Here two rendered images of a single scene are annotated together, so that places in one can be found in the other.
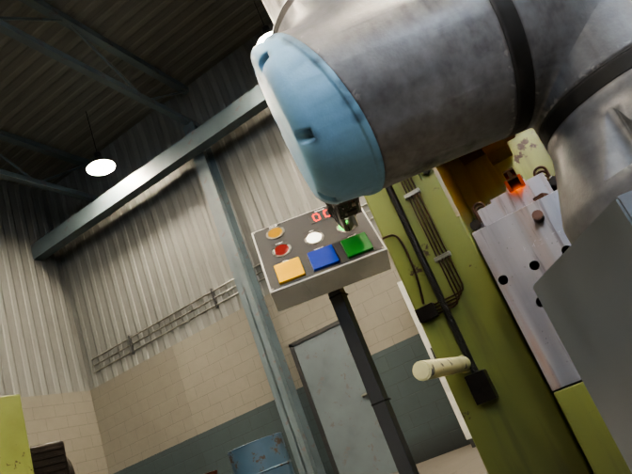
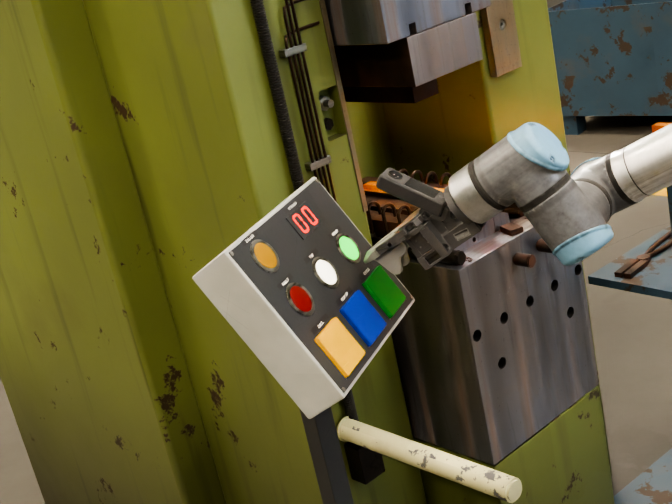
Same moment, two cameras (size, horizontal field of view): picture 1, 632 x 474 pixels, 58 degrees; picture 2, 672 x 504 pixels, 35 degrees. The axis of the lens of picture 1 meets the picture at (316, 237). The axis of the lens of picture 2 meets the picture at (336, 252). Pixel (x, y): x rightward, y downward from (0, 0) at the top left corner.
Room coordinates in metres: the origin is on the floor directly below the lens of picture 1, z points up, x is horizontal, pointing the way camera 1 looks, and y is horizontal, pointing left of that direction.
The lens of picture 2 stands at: (0.72, 1.34, 1.68)
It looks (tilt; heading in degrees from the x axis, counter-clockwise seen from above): 19 degrees down; 301
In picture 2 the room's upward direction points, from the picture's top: 13 degrees counter-clockwise
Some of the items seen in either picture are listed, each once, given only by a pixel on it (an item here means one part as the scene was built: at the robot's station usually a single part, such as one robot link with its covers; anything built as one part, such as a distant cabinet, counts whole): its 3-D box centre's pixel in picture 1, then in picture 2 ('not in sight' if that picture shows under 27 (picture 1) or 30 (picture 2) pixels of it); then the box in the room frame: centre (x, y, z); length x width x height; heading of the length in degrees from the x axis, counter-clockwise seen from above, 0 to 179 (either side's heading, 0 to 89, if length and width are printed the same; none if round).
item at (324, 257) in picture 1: (323, 259); (361, 318); (1.50, 0.00, 1.01); 0.07 x 0.05 x 0.07; 94
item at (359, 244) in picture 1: (356, 245); (382, 292); (1.51, -0.10, 1.01); 0.07 x 0.05 x 0.07; 94
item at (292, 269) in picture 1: (290, 271); (338, 347); (1.50, 0.10, 1.01); 0.07 x 0.05 x 0.07; 94
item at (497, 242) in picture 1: (585, 285); (437, 310); (1.69, -0.67, 0.69); 0.56 x 0.38 x 0.45; 159
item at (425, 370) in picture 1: (445, 367); (423, 457); (1.55, -0.19, 0.62); 0.44 x 0.05 x 0.05; 159
